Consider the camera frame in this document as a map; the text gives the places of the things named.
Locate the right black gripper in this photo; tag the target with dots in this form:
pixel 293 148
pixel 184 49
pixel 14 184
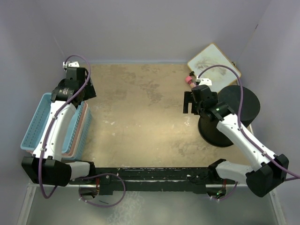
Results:
pixel 188 99

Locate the large black bucket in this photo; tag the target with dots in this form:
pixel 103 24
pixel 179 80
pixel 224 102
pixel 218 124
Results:
pixel 231 96

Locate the yellow-framed whiteboard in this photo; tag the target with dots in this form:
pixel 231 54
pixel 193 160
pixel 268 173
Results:
pixel 219 76

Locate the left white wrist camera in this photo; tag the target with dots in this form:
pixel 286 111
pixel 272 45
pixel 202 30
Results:
pixel 72 64

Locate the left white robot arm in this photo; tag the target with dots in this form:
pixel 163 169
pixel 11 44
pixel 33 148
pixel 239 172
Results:
pixel 52 131

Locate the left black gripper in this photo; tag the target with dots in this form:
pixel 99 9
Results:
pixel 89 93

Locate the pink-capped glitter bottle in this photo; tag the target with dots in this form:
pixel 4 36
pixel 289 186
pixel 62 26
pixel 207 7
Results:
pixel 190 82

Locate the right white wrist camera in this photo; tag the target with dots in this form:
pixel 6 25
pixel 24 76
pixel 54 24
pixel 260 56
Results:
pixel 203 81

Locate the pink perforated basket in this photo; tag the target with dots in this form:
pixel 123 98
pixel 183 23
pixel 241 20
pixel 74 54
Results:
pixel 38 122

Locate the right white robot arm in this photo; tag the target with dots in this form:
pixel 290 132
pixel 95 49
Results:
pixel 224 119

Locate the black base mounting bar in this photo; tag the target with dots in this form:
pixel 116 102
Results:
pixel 153 179

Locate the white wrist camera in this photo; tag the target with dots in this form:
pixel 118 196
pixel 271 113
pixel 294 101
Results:
pixel 203 81
pixel 72 64

